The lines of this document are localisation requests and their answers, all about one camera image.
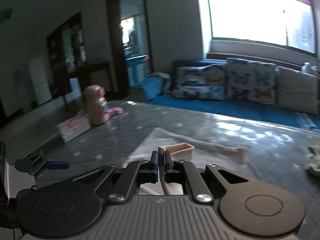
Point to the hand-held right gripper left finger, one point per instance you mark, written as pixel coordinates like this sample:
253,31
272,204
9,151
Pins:
156,166

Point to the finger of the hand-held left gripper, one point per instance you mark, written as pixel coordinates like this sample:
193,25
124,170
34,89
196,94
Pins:
58,165

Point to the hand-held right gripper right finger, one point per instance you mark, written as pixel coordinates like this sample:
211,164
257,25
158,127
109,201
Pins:
166,166

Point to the cream pants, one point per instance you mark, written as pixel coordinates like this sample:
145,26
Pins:
181,151

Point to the pink white tissue pack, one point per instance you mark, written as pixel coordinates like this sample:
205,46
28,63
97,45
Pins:
73,128

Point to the small pink case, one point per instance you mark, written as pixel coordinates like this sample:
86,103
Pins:
113,111

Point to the pink thermos bottle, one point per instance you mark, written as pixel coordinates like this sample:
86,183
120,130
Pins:
95,105

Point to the blue sofa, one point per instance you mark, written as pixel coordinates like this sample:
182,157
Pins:
225,110

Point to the white blue box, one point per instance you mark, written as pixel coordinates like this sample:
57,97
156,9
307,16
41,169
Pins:
74,85

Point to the grey star-printed tablecloth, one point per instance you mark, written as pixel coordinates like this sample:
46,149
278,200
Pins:
250,155

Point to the white refrigerator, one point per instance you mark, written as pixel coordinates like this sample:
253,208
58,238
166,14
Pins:
40,82

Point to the wide butterfly print cushion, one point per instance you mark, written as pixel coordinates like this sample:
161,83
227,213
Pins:
197,83

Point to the turquoise cabinet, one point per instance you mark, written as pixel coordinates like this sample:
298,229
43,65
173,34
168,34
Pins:
137,68

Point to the dark glass-door cabinet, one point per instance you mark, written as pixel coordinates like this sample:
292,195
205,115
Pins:
66,50

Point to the square butterfly print cushion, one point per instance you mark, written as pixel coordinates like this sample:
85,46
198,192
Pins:
250,82

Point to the green patterned garment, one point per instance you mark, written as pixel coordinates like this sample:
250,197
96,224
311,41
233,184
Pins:
313,161

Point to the plain white cushion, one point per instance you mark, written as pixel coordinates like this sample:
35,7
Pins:
297,91

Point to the white plastic bottle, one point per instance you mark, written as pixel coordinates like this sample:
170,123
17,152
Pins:
315,70
306,68

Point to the large bright window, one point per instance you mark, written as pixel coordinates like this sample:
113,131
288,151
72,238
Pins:
250,15

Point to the dark door frame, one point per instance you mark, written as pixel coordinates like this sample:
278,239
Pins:
113,45

